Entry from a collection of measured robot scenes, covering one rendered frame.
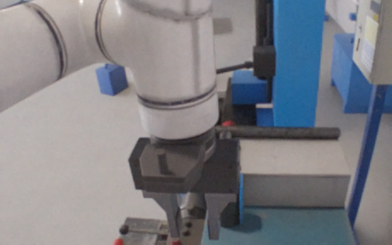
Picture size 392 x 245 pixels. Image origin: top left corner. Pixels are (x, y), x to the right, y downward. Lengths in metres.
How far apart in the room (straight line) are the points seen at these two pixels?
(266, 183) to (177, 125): 0.66
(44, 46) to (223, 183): 0.24
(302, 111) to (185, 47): 1.05
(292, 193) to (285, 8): 0.60
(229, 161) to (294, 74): 0.90
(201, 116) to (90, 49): 0.13
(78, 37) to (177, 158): 0.16
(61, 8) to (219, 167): 0.24
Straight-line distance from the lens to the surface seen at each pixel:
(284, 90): 1.27
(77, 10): 0.36
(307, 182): 0.97
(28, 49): 0.32
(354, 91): 3.54
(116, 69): 4.30
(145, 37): 0.30
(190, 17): 0.29
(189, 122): 0.33
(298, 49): 1.21
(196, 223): 1.05
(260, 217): 0.99
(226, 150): 0.39
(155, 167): 0.32
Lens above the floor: 1.80
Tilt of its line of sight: 30 degrees down
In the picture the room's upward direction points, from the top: 6 degrees counter-clockwise
